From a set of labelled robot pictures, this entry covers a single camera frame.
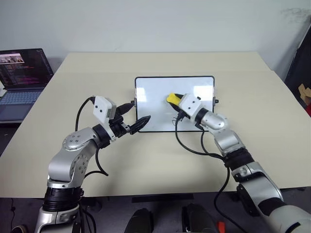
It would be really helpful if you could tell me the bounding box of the yellow eraser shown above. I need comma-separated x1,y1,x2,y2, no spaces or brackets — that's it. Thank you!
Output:
166,92,182,105

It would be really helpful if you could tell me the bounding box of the open grey laptop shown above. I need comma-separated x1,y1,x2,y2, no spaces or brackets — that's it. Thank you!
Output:
0,48,54,122

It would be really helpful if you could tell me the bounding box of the brown rimmed round object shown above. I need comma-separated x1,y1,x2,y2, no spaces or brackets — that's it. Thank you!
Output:
11,224,28,233

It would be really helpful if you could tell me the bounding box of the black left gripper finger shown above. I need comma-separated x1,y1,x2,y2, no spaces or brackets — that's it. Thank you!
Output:
129,116,152,135
116,102,135,115

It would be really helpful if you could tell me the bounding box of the black under-table bar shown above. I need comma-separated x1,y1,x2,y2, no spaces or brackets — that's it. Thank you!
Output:
131,194,195,204

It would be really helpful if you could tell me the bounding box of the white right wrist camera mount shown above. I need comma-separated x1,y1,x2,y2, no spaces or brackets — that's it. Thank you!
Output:
178,93,202,122

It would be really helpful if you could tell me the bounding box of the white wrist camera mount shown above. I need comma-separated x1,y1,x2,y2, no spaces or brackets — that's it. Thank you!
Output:
92,96,117,126
178,93,202,122

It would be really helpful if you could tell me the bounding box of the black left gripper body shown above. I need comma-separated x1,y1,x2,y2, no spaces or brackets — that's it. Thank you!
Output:
108,106,132,139

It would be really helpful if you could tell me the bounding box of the dark rounded shape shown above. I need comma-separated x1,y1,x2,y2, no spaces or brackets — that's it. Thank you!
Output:
123,207,154,233
181,203,217,233

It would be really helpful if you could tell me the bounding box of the brown cardboard piece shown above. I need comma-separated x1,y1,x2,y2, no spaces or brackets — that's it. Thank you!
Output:
298,83,311,117

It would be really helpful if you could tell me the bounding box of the black framed whiteboard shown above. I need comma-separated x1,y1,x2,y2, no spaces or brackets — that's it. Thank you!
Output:
131,76,219,133

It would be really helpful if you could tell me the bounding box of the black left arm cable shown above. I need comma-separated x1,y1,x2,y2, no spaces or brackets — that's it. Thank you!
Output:
75,96,109,177

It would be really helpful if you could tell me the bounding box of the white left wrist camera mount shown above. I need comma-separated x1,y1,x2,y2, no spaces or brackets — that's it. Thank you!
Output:
92,96,117,126

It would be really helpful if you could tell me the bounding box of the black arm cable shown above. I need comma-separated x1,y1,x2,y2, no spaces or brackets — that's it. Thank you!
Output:
174,114,246,233
75,96,109,177

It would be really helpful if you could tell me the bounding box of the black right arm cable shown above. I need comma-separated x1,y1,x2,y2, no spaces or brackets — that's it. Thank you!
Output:
174,114,246,233

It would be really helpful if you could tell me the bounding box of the black standing panel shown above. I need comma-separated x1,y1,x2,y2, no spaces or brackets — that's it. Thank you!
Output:
283,21,311,84

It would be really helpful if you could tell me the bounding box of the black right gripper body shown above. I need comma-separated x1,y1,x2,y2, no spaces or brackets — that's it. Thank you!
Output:
175,109,193,122

